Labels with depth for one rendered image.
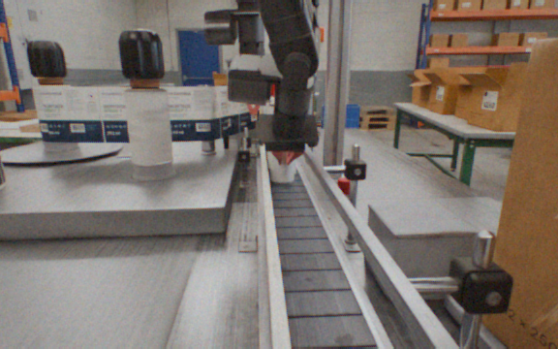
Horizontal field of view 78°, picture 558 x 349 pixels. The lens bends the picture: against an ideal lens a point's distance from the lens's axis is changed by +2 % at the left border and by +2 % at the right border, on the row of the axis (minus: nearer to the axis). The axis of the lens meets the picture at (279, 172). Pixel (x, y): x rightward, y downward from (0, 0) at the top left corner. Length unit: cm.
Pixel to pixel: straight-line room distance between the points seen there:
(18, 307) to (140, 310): 15
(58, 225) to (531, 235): 64
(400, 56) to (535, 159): 824
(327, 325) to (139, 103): 56
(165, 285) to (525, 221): 40
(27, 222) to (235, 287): 38
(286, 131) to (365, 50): 792
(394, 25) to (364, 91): 150
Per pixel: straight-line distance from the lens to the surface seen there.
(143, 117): 75
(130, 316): 46
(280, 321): 28
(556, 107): 34
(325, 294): 37
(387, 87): 852
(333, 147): 90
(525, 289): 38
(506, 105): 234
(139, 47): 74
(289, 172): 69
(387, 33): 854
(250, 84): 52
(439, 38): 796
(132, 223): 63
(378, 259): 27
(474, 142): 229
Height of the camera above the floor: 109
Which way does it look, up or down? 16 degrees down
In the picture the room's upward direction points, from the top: straight up
